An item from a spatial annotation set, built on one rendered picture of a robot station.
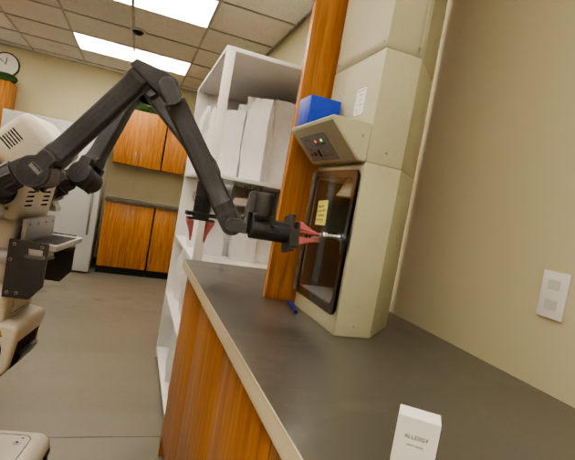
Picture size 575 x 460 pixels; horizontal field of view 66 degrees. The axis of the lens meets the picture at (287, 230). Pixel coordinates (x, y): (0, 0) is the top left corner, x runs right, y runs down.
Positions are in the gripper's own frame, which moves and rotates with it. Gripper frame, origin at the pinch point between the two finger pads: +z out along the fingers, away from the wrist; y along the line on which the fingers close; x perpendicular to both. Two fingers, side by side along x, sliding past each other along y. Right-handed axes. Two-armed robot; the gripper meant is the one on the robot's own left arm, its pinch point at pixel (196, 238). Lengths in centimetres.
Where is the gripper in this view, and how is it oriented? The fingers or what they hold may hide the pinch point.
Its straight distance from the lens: 153.3
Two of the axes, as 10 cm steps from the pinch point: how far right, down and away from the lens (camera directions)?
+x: -3.3, -1.1, 9.4
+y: 9.3, 1.4, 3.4
